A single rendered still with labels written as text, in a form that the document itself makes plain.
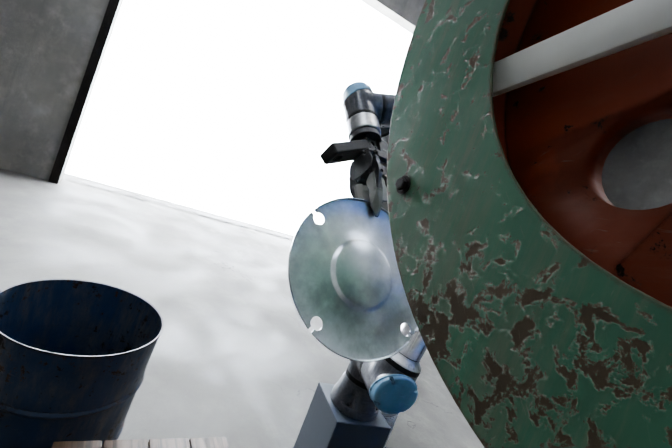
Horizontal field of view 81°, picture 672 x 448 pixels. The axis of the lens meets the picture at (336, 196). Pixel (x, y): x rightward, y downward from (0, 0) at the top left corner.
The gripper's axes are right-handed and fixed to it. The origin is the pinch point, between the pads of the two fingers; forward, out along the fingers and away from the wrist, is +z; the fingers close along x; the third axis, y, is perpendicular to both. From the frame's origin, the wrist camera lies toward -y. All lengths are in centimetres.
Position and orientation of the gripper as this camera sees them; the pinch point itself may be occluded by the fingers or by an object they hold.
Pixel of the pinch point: (370, 211)
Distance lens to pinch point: 77.2
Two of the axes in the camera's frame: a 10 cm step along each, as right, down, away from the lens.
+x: -6.0, 4.9, 6.3
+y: 8.0, 2.7, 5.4
